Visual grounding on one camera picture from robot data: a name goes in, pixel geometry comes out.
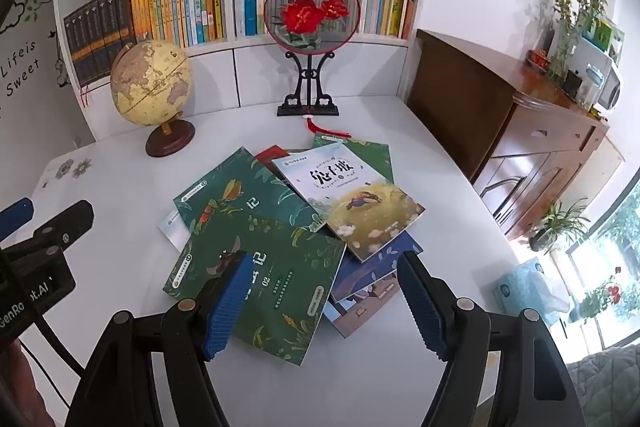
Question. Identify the red flowering plant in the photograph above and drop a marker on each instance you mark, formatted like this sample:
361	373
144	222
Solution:
607	294

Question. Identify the set of black books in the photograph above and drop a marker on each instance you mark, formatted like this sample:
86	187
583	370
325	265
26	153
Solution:
100	32

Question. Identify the grey quilted cushion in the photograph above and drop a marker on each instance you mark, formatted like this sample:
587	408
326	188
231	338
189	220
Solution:
605	382

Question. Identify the yellow meadow cover book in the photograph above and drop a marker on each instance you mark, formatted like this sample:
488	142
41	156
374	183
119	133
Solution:
360	212

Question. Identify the glass jar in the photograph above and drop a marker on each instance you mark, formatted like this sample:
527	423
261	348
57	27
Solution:
590	87

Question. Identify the red cover book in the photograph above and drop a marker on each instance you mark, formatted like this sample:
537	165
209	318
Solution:
270	155

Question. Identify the brown wooden cabinet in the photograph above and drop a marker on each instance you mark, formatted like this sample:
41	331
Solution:
500	107

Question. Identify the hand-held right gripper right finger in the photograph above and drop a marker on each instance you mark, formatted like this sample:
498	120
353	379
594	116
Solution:
425	307

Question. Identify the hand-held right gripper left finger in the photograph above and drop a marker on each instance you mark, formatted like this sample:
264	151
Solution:
227	307

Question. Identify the round embroidered red flower fan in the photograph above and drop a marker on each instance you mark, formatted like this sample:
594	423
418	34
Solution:
310	14

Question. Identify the red box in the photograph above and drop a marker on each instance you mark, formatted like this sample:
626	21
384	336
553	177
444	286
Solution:
538	58

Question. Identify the green plant in vase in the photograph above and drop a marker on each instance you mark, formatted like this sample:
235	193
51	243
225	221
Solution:
560	7
590	12

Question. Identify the red tassel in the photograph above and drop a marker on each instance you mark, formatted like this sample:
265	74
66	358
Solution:
325	133

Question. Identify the white microwave oven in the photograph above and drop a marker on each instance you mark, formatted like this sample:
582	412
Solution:
607	77

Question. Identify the green leaf cover book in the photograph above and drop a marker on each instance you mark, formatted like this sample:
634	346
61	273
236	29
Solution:
235	192
290	287

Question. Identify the beige desk globe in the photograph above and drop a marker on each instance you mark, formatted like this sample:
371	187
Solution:
150	82

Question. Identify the glass window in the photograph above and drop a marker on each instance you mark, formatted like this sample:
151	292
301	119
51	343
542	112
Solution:
625	227

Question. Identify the brown field cover book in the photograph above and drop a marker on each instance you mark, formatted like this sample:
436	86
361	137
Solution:
350	319

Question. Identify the green box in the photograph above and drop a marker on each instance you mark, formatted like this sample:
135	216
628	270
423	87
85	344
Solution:
605	34

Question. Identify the potted green plant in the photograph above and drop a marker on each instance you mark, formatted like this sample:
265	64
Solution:
542	237

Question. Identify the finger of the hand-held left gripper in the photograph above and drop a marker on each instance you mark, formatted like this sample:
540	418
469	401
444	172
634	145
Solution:
70	219
15	217

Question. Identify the pale blue cover book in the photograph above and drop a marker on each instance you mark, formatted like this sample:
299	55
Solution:
175	229

